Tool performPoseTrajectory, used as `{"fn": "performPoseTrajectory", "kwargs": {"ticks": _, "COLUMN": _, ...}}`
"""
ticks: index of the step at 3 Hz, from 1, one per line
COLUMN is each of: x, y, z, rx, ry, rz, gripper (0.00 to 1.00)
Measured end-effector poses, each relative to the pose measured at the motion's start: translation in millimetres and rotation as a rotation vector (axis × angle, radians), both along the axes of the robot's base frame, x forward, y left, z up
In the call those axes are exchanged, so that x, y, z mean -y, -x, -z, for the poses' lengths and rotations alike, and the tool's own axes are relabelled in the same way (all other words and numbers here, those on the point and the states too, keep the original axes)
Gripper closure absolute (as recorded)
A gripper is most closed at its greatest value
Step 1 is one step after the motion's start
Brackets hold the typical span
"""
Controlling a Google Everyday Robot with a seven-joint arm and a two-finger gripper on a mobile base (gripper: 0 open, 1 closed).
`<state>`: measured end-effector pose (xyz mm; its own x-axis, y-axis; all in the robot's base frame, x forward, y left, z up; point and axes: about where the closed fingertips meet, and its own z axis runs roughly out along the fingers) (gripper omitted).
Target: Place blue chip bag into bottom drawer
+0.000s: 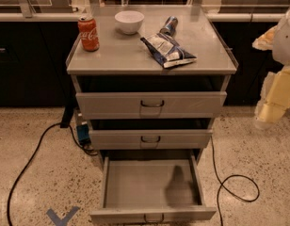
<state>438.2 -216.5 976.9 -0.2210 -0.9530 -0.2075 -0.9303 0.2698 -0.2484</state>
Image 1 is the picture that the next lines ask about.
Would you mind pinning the grey bottom drawer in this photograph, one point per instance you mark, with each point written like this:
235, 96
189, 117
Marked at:
151, 191

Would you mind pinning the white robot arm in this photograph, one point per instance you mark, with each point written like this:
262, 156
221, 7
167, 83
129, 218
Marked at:
277, 39

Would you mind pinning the blue silver can lying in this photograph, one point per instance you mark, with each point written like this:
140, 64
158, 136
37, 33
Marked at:
169, 27

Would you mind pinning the grey middle drawer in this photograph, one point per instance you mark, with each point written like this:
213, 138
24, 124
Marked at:
150, 139

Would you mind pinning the white bowl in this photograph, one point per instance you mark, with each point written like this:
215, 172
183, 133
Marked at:
129, 21

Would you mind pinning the grey top drawer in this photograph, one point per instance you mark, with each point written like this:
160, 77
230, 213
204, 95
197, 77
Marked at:
150, 105

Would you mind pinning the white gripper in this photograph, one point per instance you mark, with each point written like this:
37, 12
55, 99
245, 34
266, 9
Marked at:
285, 44

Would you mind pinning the grey drawer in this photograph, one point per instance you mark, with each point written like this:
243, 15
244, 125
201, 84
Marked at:
150, 105
150, 139
151, 191

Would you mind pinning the orange soda can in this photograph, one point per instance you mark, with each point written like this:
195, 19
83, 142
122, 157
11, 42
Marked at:
88, 33

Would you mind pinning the grey drawer cabinet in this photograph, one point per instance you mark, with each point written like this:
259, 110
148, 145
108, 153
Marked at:
124, 64

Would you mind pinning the blue chip bag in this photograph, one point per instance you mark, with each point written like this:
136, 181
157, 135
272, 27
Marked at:
166, 51

